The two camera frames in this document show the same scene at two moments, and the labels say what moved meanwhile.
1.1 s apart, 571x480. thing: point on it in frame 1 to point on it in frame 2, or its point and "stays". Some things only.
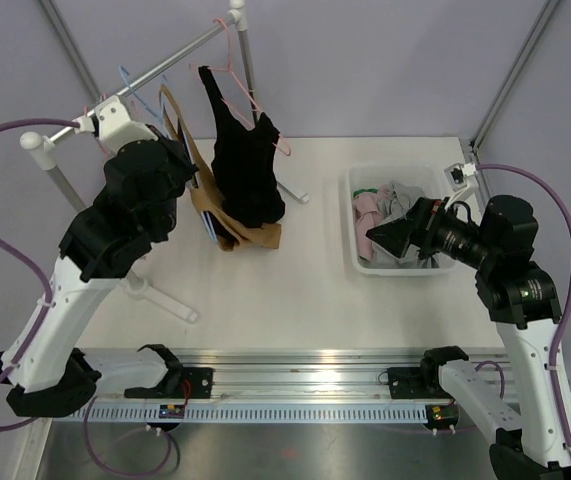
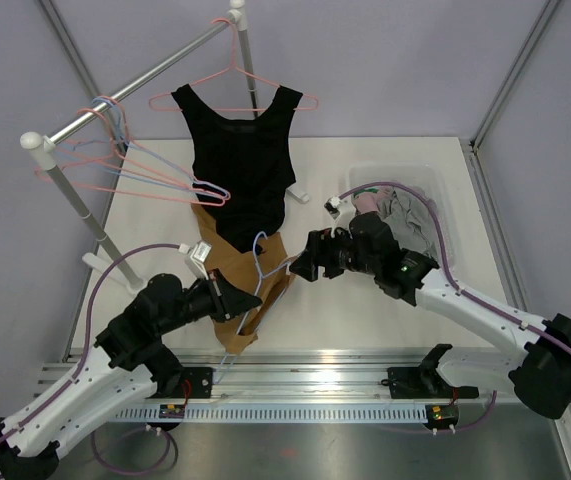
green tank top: x=356 y=192 stays
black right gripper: x=420 y=227 to x=323 y=246
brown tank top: x=249 y=233 to x=266 y=274
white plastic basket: x=427 y=176 stays
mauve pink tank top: x=367 y=210 stays
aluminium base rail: x=291 y=376 stays
